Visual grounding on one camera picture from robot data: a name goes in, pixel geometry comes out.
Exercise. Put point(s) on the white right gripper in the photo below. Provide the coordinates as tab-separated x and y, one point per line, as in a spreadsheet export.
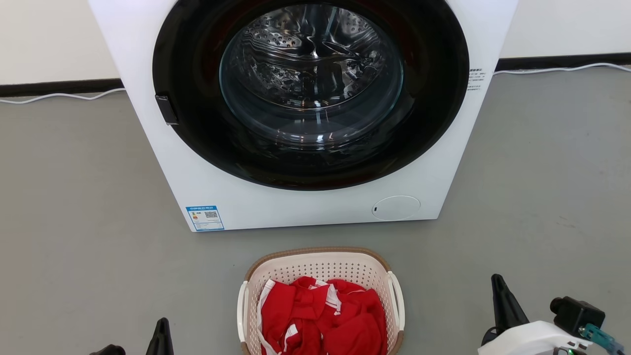
532	340

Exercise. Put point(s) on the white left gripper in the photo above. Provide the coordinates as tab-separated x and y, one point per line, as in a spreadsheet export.
108	350

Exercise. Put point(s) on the beige perforated laundry basket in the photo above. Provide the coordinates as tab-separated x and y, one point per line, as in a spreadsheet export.
320	266

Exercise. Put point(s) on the blue energy label sticker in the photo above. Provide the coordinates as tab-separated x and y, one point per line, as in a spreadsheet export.
205	218

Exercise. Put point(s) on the round white filter cover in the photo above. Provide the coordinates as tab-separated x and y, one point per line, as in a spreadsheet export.
396	208

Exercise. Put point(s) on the red and white garment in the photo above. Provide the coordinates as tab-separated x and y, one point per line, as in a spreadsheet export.
350	315

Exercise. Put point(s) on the white front-load washing machine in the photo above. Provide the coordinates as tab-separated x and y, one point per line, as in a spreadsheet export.
296	207

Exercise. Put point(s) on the small text sticker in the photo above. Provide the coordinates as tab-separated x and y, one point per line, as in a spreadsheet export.
476	80

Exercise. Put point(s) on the black round washer door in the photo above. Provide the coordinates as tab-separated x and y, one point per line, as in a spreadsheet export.
187	69

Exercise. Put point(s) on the steel washer drum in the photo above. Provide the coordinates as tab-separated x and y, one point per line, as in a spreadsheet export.
305	54

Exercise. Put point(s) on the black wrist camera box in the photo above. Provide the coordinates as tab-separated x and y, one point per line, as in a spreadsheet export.
577	313

